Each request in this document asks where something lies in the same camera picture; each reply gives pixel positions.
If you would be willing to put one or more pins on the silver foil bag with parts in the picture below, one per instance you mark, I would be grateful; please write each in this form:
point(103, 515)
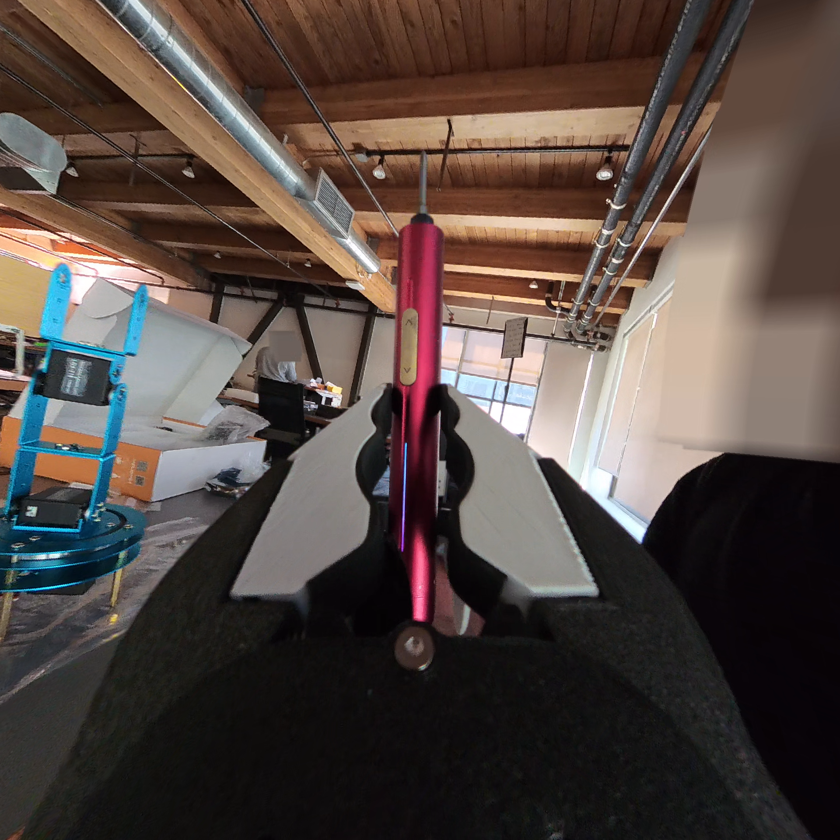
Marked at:
point(229, 479)

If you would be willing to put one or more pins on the hanging paper sign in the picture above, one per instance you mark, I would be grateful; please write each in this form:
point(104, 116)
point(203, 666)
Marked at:
point(514, 338)

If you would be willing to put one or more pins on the white and orange cardboard box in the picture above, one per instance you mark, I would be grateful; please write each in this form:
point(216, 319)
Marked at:
point(190, 466)

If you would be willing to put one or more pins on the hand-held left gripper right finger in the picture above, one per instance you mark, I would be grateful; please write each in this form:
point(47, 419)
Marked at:
point(518, 512)

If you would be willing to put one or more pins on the red electric screwdriver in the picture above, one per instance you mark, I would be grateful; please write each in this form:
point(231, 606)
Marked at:
point(420, 275)

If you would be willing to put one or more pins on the silver duct elbow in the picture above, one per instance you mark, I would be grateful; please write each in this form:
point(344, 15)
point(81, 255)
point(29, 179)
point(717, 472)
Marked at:
point(29, 151)

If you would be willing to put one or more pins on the clear plastic bag with parts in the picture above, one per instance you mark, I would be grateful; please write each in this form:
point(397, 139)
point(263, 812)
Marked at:
point(233, 423)

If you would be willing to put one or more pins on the blue robot arm base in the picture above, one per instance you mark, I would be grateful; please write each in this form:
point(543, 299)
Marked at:
point(65, 531)

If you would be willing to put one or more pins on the long silver air duct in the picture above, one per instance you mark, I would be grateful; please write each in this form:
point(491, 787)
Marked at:
point(216, 98)

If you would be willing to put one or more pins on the black office chair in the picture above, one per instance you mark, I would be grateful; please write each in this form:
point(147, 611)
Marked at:
point(282, 413)

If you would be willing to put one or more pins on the clear plastic sheet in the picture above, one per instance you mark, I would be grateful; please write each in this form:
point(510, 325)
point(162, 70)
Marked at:
point(164, 544)

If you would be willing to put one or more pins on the thin metal ceiling conduit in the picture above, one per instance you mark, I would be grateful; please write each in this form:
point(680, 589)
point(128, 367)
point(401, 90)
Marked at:
point(656, 223)

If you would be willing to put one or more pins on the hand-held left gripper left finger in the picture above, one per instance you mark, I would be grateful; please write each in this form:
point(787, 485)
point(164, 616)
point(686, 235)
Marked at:
point(302, 518)

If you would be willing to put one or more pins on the black light track rail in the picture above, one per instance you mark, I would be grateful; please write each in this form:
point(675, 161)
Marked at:
point(492, 152)

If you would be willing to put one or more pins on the person's black top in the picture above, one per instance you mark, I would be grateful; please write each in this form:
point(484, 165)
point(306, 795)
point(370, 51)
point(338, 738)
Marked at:
point(754, 623)

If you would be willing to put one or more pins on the pale window blind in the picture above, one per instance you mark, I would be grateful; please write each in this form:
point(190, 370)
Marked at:
point(627, 394)

